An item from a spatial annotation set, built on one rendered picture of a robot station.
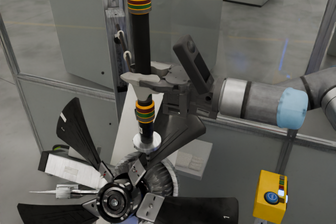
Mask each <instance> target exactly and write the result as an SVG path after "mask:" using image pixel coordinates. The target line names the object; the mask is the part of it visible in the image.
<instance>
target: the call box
mask: <svg viewBox="0 0 336 224"><path fill-rule="evenodd" d="M280 176H284V175H281V174H277V173H273V172H269V171H265V170H261V171H260V174H259V178H258V181H257V186H256V193H255V200H254V206H253V213H252V215H253V216H254V217H256V218H260V219H263V220H266V221H269V222H273V223H276V224H281V221H282V219H283V216H284V214H285V211H286V198H287V176H284V180H283V181H284V185H281V184H279V181H280ZM279 185H281V186H284V190H281V191H284V194H283V195H279V190H280V189H279ZM268 192H272V193H275V194H277V196H278V200H277V202H275V203H271V202H269V201H268V200H267V199H266V195H267V193H268ZM279 198H283V199H284V203H281V202H279Z"/></svg>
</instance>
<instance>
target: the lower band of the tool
mask: <svg viewBox="0 0 336 224"><path fill-rule="evenodd" d="M154 104H155V102H154V101H153V100H152V104H151V105H150V106H140V105H138V101H136V103H135V105H136V106H137V107H138V108H139V109H143V110H146V109H150V108H152V107H153V106H154ZM137 120H138V119H137ZM153 120H154V119H153ZM153 120H152V121H153ZM138 121H139V120H138ZM152 121H150V122H152ZM139 122H141V121H139ZM150 122H141V123H150Z"/></svg>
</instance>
